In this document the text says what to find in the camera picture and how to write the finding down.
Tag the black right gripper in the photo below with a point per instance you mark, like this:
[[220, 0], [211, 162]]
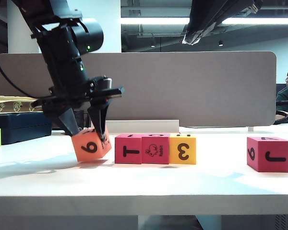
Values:
[[255, 4]]

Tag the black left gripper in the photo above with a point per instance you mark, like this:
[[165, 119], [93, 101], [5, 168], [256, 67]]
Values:
[[69, 100]]

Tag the orange letter block with 6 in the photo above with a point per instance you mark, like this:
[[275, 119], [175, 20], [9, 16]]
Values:
[[88, 147]]

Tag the red letter block with T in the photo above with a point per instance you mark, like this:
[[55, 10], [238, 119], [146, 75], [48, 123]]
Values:
[[127, 151]]

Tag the red letter block with rabbit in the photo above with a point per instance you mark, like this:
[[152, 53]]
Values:
[[156, 149]]

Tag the red letter block with J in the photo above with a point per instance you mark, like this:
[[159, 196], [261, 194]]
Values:
[[271, 155]]

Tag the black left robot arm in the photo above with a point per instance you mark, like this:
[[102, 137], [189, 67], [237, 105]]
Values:
[[62, 55]]

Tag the yellow letter block with 3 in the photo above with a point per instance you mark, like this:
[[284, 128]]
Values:
[[182, 151]]

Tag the black mug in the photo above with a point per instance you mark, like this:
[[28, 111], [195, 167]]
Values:
[[79, 117]]

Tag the small ceiling spotlight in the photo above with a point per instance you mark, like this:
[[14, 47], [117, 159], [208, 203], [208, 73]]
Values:
[[153, 44], [221, 43]]

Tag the long ceiling light strip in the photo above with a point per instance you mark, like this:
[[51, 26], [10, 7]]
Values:
[[153, 20]]

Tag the dark blue case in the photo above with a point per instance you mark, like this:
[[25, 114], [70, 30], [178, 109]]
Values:
[[19, 128]]

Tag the yellow printed box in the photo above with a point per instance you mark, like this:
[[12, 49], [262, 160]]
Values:
[[14, 104]]

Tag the grey desk partition panel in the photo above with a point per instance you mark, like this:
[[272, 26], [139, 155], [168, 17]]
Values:
[[182, 91]]

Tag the person in dark green shirt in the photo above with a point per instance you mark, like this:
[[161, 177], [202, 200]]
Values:
[[285, 98]]

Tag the black round object red trim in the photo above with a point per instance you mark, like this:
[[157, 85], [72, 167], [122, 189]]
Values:
[[282, 118]]

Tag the vented panel under table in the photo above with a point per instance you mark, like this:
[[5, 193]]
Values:
[[284, 222]]

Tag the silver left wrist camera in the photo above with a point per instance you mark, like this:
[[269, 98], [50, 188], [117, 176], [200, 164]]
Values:
[[107, 83]]

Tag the white partition foot bracket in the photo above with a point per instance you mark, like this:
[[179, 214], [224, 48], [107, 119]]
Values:
[[251, 129]]

